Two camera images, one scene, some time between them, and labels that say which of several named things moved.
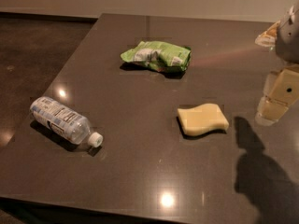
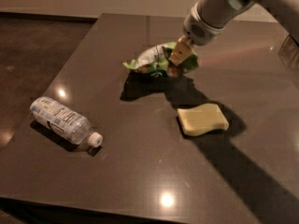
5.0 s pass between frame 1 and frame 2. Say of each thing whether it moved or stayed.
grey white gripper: moved
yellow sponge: stayed
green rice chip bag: moved
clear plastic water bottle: stayed
